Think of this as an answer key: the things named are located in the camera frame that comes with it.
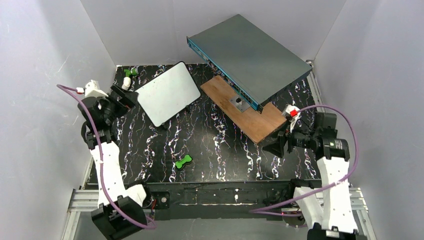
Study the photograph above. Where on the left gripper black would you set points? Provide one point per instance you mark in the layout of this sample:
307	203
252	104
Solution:
122	99

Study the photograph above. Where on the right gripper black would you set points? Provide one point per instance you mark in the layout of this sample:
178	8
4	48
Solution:
285	141

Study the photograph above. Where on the small whiteboard red writing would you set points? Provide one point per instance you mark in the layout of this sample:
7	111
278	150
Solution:
167	94

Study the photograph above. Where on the green whiteboard eraser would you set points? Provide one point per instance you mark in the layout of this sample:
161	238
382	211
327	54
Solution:
186	160

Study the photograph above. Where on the white pipe elbow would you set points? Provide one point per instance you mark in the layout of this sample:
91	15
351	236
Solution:
126	83

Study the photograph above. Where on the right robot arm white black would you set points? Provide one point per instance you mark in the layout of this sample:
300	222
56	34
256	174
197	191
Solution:
332	219

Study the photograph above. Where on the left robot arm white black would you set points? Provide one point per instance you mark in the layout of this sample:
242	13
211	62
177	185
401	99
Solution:
119	212

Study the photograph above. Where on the wooden board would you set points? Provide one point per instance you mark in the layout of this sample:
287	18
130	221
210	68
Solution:
257	126

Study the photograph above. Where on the green pipe fitting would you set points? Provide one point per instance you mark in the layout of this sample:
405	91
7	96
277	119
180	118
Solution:
131	72

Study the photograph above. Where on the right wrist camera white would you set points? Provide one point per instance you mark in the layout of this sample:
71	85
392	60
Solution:
291	114

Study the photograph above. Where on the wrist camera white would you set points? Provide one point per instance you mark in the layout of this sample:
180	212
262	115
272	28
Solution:
91	90
291	114

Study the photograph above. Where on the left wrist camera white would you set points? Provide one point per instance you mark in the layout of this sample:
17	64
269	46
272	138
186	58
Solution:
91	90

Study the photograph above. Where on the metal bracket with knob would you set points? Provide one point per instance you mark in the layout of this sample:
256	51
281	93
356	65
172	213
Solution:
239	103

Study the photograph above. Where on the black wire easel stand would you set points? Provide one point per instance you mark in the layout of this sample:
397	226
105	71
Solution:
186	112

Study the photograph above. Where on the teal network switch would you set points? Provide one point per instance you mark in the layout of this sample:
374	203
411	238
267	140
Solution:
252	63

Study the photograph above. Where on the aluminium frame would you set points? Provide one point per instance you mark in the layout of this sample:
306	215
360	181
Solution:
171	145

